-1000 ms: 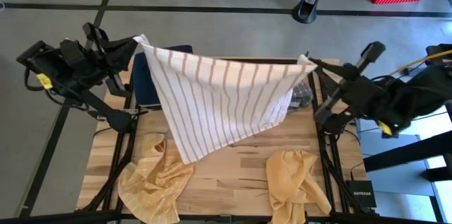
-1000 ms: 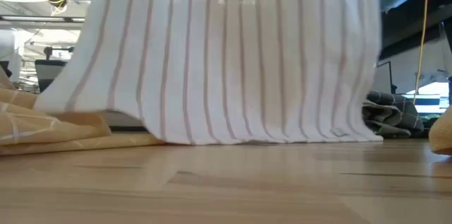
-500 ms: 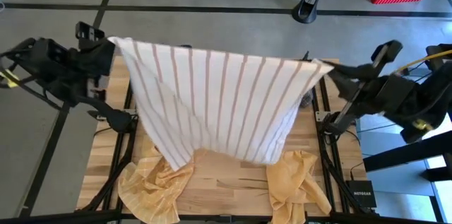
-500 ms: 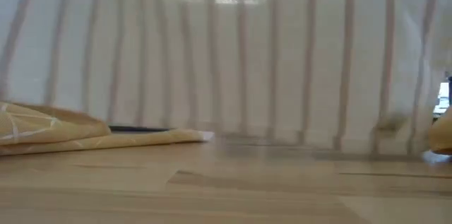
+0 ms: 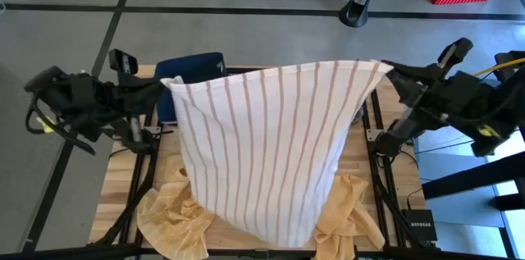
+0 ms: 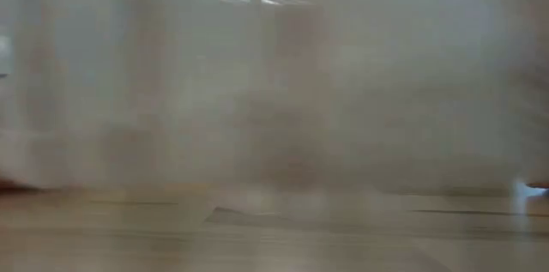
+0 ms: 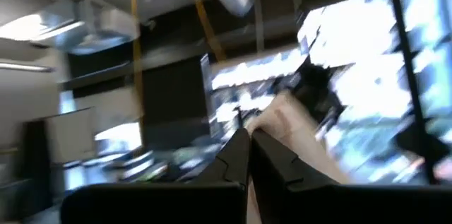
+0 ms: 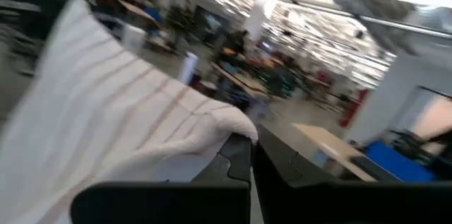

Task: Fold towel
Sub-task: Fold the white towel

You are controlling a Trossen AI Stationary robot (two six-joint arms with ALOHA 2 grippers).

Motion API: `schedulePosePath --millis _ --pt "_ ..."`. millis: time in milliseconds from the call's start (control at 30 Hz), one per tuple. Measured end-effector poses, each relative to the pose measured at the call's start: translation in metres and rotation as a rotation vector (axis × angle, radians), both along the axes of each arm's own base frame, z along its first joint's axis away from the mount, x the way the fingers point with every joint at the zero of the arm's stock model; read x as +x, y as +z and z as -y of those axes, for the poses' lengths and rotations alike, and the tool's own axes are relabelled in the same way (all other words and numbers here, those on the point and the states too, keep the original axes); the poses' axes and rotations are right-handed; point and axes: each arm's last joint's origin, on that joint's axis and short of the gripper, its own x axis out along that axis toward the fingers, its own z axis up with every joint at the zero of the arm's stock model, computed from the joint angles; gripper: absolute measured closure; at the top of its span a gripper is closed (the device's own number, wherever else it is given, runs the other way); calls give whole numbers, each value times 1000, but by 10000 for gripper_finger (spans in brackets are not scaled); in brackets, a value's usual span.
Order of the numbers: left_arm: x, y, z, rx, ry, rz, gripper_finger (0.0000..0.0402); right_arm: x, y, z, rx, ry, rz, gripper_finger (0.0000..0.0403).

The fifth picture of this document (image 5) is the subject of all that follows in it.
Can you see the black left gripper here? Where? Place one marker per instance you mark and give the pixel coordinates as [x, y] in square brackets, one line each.
[119, 94]

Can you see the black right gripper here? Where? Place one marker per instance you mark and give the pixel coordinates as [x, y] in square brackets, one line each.
[443, 88]

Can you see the white towel with pink stripes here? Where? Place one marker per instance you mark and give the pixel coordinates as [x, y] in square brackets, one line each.
[262, 149]

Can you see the orange towel with white grid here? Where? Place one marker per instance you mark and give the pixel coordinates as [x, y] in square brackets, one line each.
[172, 219]

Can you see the plain orange waffle towel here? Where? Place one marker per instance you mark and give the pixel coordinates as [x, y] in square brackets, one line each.
[344, 219]

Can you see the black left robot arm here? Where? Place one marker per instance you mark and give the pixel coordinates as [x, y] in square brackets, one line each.
[74, 100]

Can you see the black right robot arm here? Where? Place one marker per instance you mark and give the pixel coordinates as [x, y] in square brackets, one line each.
[484, 108]

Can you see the navy fabric bin white stripes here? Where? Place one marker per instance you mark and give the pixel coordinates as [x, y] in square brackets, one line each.
[188, 67]

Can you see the black furniture beam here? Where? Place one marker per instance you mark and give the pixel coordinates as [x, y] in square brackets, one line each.
[471, 178]

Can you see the black rig crossbar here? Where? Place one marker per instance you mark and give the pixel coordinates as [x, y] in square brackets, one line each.
[61, 252]

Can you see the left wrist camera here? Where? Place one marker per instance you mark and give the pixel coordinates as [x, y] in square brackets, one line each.
[123, 63]

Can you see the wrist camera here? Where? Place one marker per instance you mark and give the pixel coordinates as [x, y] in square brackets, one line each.
[123, 63]
[453, 53]

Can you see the silver mounting bracket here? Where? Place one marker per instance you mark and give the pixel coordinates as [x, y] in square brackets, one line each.
[152, 130]
[374, 135]

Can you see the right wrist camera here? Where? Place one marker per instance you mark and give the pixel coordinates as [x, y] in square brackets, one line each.
[453, 53]

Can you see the black network switch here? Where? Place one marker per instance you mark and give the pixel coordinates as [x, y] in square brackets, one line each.
[418, 225]

